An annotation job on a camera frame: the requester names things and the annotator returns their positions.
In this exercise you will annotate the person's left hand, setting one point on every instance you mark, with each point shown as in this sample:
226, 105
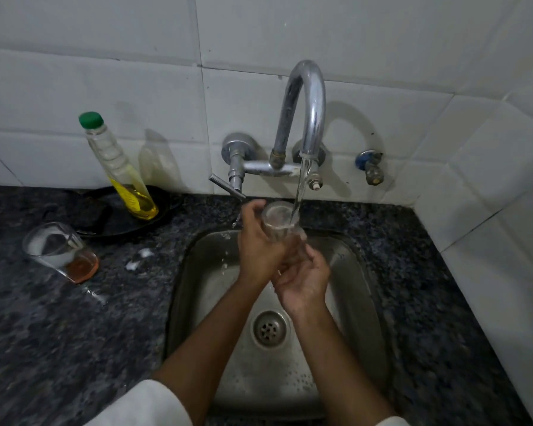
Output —
257, 252

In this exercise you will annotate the person's right forearm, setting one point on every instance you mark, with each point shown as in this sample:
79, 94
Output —
342, 377

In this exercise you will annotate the metal sink drain strainer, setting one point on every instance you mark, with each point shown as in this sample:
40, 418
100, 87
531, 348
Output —
270, 329

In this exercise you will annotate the white shirt sleeve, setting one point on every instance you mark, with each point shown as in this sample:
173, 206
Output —
146, 408

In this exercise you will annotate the black frying pan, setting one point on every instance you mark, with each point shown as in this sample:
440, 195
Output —
102, 217

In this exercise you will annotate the stainless steel sink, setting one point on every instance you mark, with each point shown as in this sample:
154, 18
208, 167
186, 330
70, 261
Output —
360, 306

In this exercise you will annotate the chrome wall faucet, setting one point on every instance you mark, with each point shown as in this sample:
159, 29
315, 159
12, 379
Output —
315, 115

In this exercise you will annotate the person's right hand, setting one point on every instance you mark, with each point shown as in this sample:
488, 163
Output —
304, 283

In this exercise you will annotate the person's left forearm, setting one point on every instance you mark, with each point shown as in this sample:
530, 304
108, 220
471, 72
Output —
204, 359

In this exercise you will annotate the blue wall valve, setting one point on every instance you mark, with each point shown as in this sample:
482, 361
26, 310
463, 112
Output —
373, 170

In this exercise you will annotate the black dish under bottle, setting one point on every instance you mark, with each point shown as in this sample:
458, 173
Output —
393, 422

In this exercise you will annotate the green capped oil bottle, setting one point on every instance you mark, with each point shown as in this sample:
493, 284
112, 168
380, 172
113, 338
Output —
120, 173

